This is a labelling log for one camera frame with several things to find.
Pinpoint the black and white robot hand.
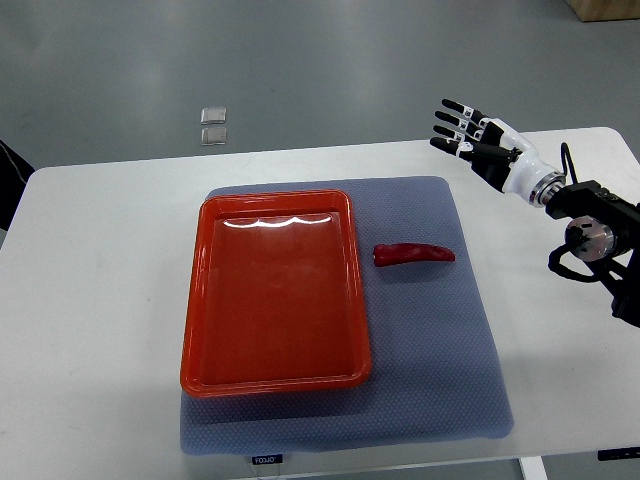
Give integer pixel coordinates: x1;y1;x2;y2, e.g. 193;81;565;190
430;99;566;208

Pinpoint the red pepper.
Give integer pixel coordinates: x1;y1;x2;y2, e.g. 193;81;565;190
373;243;456;267

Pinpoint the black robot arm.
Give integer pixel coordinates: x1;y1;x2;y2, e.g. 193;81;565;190
542;143;639;327

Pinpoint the red plastic tray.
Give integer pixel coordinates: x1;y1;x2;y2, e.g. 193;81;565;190
180;190;372;399

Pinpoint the cardboard box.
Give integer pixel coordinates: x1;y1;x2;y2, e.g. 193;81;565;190
566;0;640;22

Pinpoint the blue-grey mesh mat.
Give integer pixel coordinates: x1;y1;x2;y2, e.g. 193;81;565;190
180;176;513;456

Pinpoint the upper silver floor plate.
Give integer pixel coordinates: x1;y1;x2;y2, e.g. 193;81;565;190
200;106;227;125

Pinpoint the white table leg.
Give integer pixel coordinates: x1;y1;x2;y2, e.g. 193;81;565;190
518;456;549;480

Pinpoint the black table control panel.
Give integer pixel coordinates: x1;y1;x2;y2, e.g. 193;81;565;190
597;446;640;462

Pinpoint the black table label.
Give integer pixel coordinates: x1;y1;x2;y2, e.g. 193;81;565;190
251;454;284;466

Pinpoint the black object at left edge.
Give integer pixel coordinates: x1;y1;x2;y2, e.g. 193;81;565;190
0;142;35;231

